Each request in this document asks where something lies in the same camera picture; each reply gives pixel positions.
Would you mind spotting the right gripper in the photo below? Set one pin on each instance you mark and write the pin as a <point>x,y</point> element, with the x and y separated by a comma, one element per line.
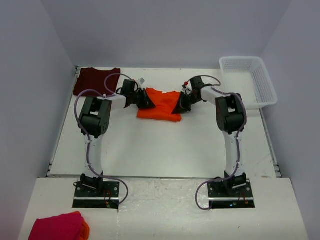
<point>181,106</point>

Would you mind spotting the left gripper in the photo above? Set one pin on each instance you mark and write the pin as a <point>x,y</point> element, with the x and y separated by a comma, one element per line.
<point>146,103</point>

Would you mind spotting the orange t-shirt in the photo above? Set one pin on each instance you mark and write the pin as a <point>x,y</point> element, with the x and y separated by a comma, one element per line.
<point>84,231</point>
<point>165,103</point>

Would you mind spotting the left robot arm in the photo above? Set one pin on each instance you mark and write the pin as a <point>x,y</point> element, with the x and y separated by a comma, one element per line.
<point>92,113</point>

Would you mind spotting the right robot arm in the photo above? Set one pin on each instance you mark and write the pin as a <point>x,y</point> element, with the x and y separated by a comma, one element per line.
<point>231,119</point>

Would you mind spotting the folded dark red t-shirt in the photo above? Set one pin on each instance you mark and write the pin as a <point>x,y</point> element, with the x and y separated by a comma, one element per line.
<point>91,78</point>

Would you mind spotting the white plastic basket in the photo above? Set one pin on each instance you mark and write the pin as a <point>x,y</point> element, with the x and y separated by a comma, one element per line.
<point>248,76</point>

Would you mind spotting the orange t-shirt in pile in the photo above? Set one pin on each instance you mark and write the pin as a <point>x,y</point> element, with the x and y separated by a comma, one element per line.
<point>84,231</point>

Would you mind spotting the magenta t-shirt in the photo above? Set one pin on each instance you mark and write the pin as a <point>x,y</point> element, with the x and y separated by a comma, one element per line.
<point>68,226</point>

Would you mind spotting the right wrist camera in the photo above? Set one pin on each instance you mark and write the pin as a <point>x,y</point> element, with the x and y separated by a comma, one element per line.
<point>185,87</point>

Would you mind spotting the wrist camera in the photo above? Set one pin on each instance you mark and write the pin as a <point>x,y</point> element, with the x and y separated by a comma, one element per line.
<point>185,87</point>
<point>140,82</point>

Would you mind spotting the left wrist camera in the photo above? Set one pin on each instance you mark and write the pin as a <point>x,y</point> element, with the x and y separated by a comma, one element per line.
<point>140,82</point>

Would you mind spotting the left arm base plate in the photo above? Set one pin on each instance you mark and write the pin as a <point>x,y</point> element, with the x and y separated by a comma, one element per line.
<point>87,197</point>

